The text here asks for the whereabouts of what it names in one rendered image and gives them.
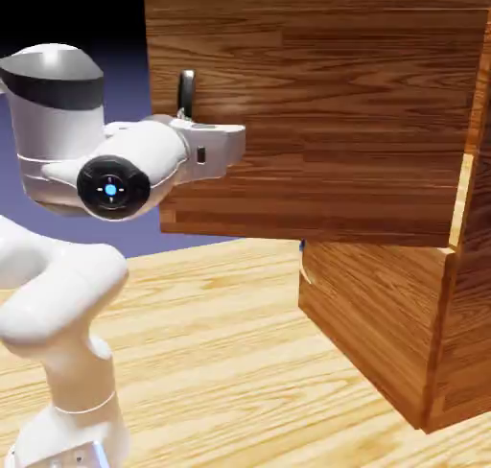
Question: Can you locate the pale curved metal handle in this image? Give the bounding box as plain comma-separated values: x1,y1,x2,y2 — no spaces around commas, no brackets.
298,238,316,286

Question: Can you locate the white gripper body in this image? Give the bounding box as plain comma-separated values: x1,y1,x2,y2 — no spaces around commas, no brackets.
169,117,247,168

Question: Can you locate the wooden cabinet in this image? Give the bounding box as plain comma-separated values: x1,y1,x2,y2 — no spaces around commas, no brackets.
297,0,491,435

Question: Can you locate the dark curved metal handle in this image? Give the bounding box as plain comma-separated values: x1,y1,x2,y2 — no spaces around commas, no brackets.
176,68,198,119

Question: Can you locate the small wooden cabinet door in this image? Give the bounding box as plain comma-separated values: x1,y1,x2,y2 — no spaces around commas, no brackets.
297,240,456,432

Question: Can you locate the large wooden cabinet door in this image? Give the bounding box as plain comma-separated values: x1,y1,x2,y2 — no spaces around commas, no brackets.
143,0,491,249

